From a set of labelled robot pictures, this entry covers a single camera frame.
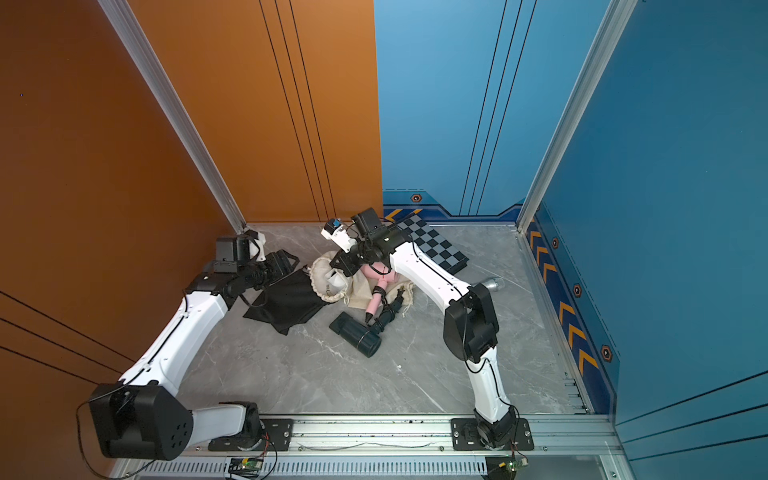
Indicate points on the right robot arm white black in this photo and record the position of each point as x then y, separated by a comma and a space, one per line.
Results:
470, 325

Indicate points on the pink hair dryer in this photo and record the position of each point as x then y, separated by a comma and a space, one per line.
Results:
383, 276

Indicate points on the green circuit board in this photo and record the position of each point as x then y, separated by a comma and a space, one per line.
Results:
513, 466
245, 468

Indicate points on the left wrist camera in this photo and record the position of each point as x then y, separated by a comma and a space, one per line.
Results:
233, 253

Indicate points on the white hair dryer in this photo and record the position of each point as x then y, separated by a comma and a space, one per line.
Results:
336, 282

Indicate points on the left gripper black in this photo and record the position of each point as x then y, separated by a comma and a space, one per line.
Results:
279, 271

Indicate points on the black white chessboard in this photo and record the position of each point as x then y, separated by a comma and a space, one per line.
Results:
433, 244

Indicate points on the black cloth bag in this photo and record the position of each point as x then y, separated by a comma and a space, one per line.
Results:
289, 302

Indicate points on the beige drawstring bag under pink dryer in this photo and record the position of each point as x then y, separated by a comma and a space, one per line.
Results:
396, 297

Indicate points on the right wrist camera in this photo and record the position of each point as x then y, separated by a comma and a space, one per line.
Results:
336, 231

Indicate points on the beige drawstring bag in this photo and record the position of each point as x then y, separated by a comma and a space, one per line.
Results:
396, 297
319, 268

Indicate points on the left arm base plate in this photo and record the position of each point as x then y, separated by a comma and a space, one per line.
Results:
265, 434

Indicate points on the aluminium front rail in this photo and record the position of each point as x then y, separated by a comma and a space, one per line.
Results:
438, 434

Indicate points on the green circuit board right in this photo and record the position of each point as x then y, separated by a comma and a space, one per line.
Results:
513, 466

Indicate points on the dark green hair dryer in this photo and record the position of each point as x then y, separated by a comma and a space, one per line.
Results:
365, 337

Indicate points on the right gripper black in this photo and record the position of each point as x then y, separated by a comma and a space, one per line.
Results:
345, 262

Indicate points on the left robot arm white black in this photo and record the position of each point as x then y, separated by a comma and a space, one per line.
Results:
140, 416

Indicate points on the silver cylinder flashlight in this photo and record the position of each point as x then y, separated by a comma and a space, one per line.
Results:
492, 284

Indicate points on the green circuit board left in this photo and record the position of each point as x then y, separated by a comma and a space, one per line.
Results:
245, 468

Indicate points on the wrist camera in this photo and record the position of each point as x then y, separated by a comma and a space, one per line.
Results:
336, 231
233, 253

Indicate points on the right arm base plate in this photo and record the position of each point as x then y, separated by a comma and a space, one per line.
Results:
471, 434

